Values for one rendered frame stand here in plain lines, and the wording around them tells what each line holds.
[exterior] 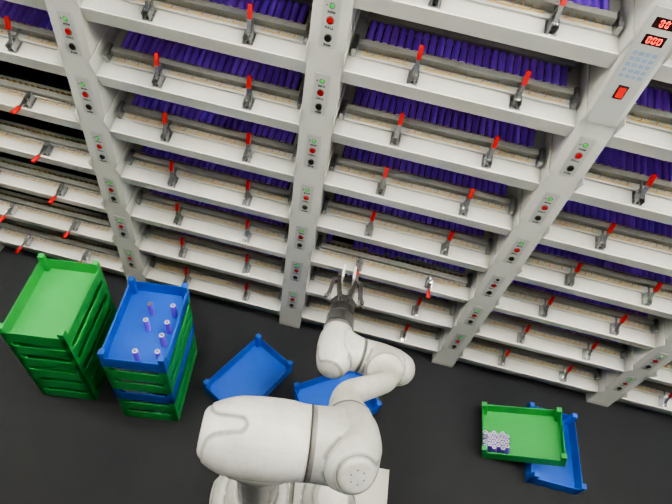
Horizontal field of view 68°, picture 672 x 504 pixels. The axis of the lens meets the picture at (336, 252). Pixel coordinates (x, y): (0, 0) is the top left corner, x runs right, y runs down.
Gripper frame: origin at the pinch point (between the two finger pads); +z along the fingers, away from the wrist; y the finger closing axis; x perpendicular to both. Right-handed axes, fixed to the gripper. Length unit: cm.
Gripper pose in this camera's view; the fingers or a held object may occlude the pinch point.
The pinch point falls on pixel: (348, 274)
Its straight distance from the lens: 169.3
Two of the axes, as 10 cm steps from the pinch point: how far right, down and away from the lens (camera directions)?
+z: 1.4, -6.2, 7.7
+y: 9.8, 2.1, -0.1
